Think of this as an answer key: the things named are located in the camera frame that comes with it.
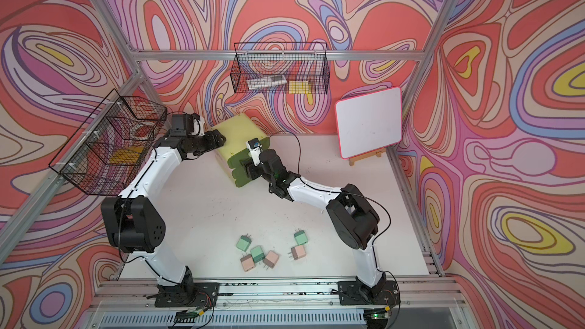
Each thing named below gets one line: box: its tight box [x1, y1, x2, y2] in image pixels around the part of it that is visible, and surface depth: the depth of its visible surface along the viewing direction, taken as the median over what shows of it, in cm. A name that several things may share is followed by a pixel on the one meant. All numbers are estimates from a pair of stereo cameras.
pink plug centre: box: [262, 250, 279, 271], surface depth 81 cm
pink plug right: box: [287, 244, 307, 261], surface depth 83 cm
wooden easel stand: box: [348, 146, 387, 167], surface depth 108 cm
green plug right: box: [293, 228, 309, 246], surface depth 86 cm
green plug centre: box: [250, 245, 266, 263], surface depth 82 cm
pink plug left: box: [239, 253, 256, 272], surface depth 80 cm
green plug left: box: [236, 233, 253, 253], surface depth 85 cm
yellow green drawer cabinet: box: [209, 113, 270, 188], surface depth 91 cm
